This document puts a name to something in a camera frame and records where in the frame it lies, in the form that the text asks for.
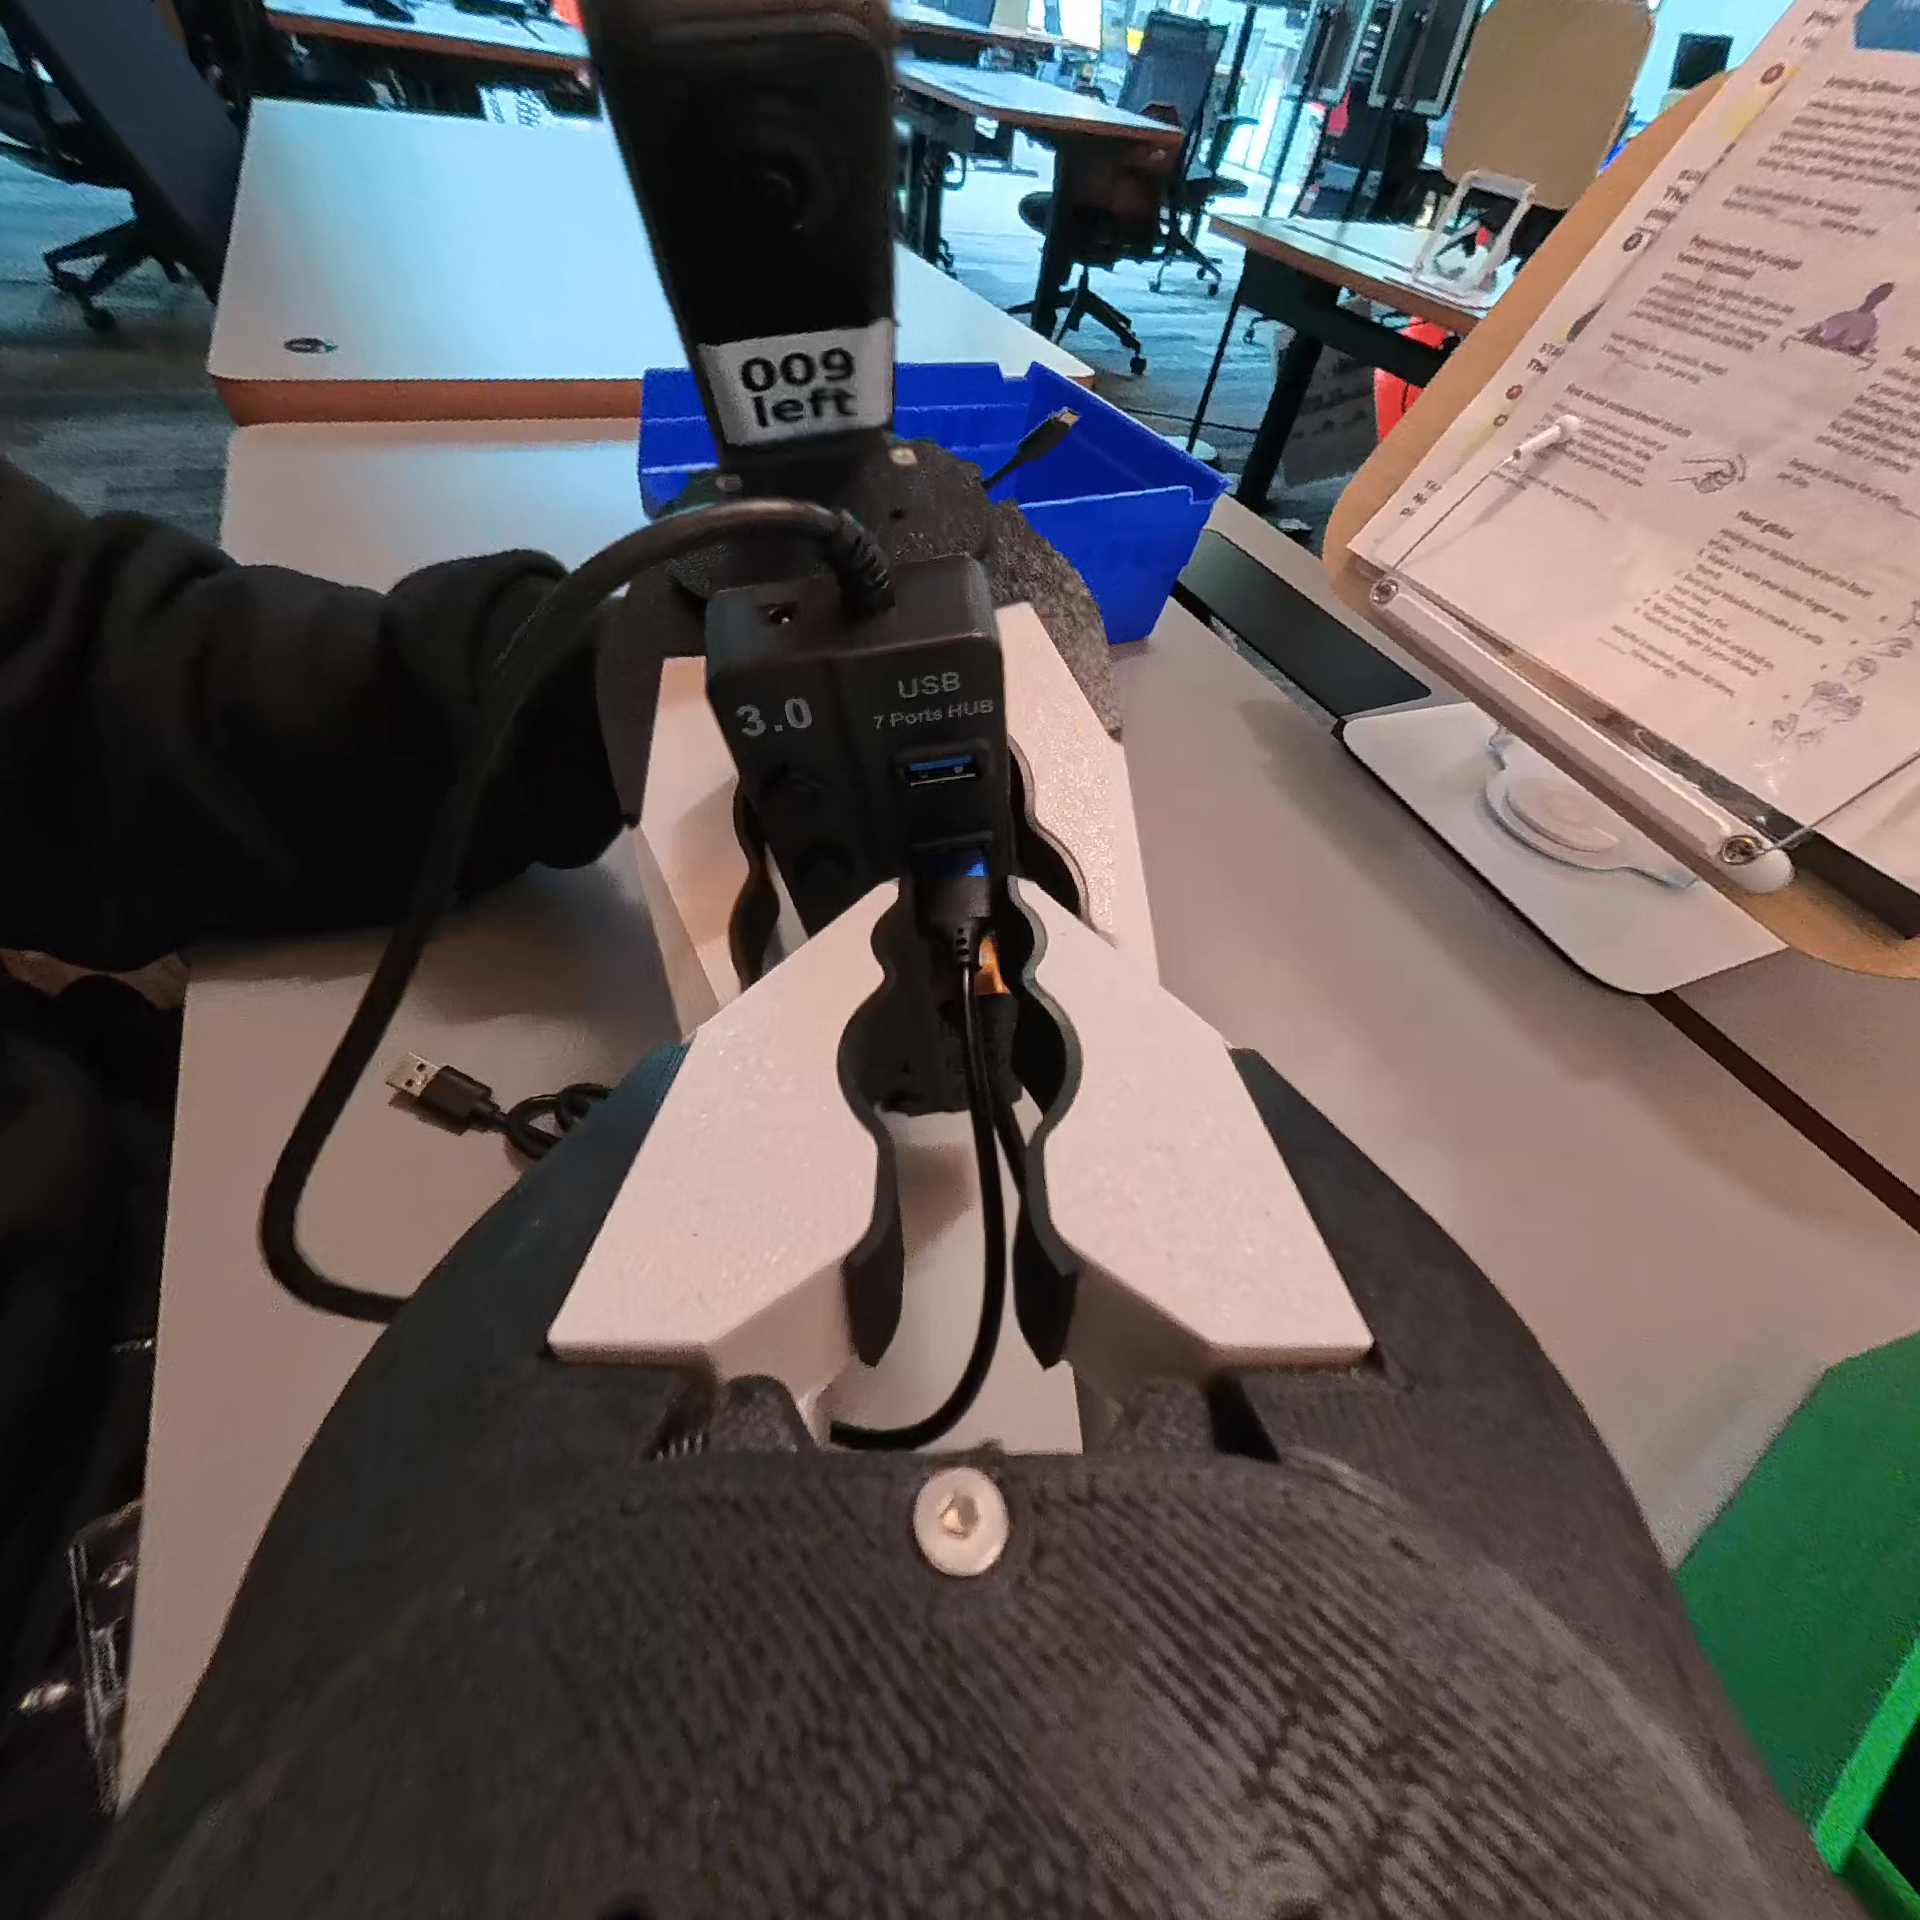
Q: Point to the white phone stand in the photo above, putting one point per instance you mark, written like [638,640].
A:
[1477,232]

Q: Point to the person's dark clothing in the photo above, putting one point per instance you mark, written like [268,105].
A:
[62,1277]

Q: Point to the white wooden-edged table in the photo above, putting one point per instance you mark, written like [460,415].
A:
[451,256]

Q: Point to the black office chair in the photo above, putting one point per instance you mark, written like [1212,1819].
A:
[1164,90]

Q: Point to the blue plastic bin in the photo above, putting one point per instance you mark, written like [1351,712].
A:
[1113,526]

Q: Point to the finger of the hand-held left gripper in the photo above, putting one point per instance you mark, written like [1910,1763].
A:
[682,840]
[1087,781]

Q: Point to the green plastic bin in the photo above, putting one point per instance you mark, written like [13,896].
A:
[1818,1576]

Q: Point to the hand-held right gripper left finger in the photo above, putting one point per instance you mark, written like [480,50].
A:
[721,1186]

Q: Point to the black usb hub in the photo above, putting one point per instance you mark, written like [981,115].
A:
[810,705]

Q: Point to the printed instruction sheets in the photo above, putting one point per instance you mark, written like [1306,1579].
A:
[1695,453]

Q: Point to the wooden document stand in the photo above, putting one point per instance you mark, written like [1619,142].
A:
[1425,760]

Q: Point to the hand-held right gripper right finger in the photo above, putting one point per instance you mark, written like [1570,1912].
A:
[1186,1199]

